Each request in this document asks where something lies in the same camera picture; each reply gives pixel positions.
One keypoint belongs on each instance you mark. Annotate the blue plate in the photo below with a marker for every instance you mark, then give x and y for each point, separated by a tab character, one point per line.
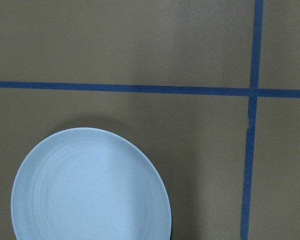
89	184

